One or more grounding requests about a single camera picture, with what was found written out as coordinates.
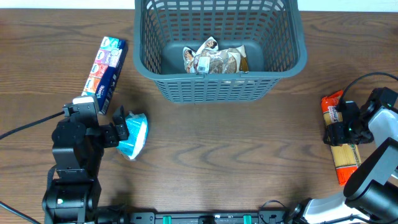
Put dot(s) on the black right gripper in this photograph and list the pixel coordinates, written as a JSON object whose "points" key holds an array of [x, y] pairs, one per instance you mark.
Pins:
{"points": [[337, 135]]}

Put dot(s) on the orange spaghetti packet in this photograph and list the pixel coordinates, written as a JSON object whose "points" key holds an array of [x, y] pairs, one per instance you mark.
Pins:
{"points": [[345, 157]]}

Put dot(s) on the teal white pouch right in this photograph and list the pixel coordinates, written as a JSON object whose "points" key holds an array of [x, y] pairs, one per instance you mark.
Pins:
{"points": [[138, 128]]}

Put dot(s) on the brown white grain bag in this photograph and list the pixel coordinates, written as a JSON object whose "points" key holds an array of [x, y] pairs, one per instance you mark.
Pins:
{"points": [[188, 55], [210, 59]]}

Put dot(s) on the Kleenex tissue multipack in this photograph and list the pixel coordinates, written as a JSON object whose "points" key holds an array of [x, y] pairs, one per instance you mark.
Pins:
{"points": [[105, 71]]}

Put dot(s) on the grey plastic mesh basket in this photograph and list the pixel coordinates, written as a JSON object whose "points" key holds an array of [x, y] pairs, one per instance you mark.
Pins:
{"points": [[270, 31]]}

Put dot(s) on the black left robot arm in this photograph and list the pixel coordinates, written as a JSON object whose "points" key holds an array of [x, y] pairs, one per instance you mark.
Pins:
{"points": [[73, 189]]}

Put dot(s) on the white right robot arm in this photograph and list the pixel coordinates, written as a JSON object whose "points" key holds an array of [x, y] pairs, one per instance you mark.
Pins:
{"points": [[368, 196]]}

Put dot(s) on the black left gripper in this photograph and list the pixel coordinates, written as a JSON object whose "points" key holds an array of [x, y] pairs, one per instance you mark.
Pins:
{"points": [[112, 136]]}

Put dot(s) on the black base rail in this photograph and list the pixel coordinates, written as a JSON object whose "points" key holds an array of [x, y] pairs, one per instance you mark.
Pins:
{"points": [[119, 214]]}

